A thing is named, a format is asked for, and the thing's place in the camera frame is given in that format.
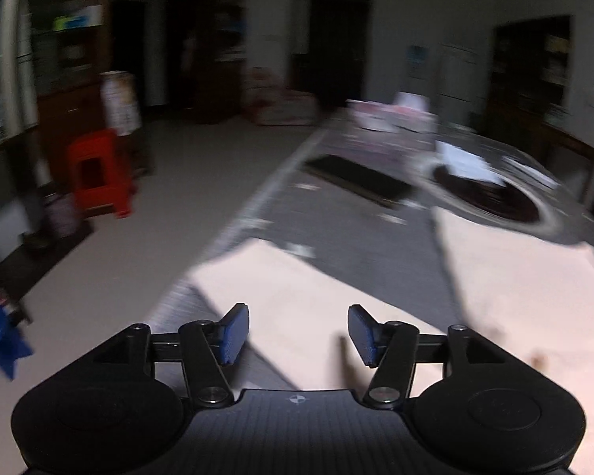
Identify cream white garment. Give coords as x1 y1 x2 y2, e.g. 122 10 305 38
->
188 207 594 474

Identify red plastic stool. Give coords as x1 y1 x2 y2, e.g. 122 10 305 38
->
67 129 135 218

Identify white folded paper towel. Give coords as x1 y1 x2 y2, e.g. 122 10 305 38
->
436 141 505 186

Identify round black table hotplate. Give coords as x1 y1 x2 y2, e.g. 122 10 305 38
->
410 153 564 237

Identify white remote control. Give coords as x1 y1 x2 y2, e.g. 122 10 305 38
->
503 156 559 190

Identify small pink tissue pack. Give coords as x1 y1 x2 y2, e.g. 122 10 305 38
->
346 100 396 133

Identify white printed bag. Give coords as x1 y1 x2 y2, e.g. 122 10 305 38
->
101 71 141 136

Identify pink fan on floor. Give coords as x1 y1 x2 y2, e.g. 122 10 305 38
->
243 68 318 127

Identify water dispenser with blue bottle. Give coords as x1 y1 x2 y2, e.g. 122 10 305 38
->
406 45 428 95

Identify dark wooden door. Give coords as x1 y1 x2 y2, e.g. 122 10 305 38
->
288 0 373 114

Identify white refrigerator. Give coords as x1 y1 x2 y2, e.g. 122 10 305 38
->
438 44 478 125

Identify dark wooden shelf cabinet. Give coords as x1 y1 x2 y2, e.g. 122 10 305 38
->
0 0 251 258

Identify dark wall shelf unit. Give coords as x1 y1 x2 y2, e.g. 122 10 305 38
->
481 14 574 136

